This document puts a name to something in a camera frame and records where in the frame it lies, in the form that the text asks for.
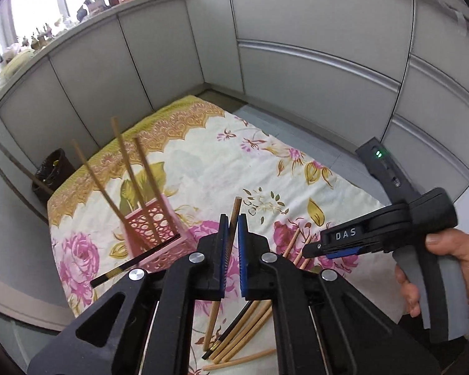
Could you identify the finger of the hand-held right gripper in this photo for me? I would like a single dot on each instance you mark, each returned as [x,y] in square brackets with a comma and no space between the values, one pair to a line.
[342,254]

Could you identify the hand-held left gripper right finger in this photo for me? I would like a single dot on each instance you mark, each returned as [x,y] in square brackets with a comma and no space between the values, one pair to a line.
[242,258]

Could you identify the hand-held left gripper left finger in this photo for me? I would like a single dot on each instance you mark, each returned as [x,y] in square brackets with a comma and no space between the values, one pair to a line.
[223,258]

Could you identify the pink perforated utensil holder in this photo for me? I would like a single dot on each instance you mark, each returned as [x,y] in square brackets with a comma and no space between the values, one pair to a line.
[179,248]

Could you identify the light wooden chopstick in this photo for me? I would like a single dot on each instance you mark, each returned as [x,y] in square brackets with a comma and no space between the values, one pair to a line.
[235,207]
[150,172]
[128,164]
[94,174]

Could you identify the black chopstick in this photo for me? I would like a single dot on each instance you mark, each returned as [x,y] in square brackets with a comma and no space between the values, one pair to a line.
[140,257]
[226,332]

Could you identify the floral printed cloth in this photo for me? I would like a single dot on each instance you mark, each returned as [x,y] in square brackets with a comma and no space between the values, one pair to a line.
[203,164]

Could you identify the black trash bin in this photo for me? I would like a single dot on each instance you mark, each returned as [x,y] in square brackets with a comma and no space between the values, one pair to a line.
[54,175]

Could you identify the wooden broom stick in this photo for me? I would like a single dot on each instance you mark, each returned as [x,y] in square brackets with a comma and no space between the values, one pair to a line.
[43,187]

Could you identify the dark small vase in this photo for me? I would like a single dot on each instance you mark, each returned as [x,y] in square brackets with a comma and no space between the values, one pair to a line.
[82,13]

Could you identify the row of small plant vases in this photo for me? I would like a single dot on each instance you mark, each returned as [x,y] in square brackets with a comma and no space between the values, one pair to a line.
[43,35]

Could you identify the kitchen window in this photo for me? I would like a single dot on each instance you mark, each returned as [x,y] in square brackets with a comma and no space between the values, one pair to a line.
[35,0]

